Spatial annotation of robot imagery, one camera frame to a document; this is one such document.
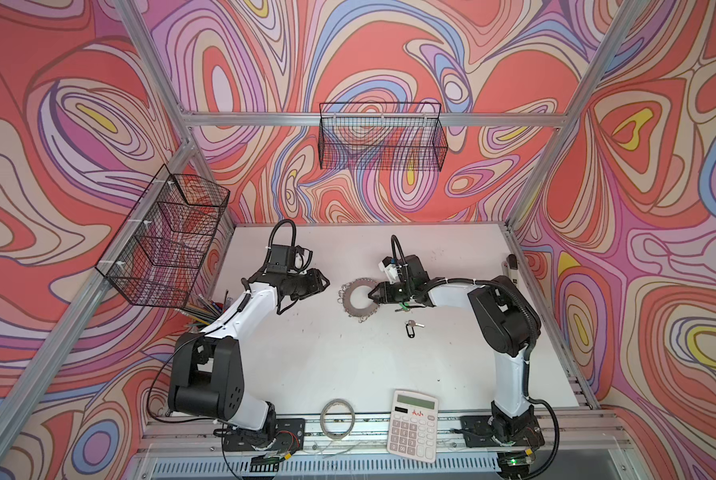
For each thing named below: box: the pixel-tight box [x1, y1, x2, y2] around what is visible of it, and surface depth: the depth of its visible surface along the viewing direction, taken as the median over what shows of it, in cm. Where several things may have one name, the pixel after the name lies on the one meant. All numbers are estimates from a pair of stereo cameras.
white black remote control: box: [506, 253, 519, 288], surface depth 103 cm
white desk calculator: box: [387, 389, 439, 463], surface depth 75 cm
